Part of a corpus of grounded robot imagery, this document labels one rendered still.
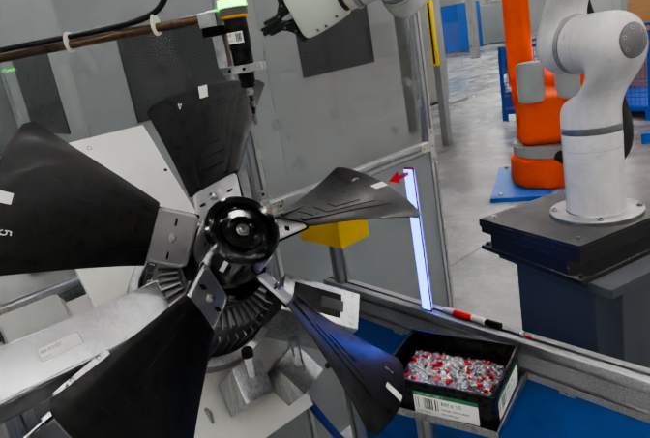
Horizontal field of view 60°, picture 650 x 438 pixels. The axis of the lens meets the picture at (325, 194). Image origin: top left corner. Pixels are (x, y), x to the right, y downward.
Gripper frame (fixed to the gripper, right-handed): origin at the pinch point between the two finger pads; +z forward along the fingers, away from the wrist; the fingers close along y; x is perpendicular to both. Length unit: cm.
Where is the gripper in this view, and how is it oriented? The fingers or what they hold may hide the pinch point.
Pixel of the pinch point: (272, 25)
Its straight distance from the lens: 115.3
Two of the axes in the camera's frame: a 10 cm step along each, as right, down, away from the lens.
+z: -8.6, 3.0, 4.1
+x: -1.7, 5.9, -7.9
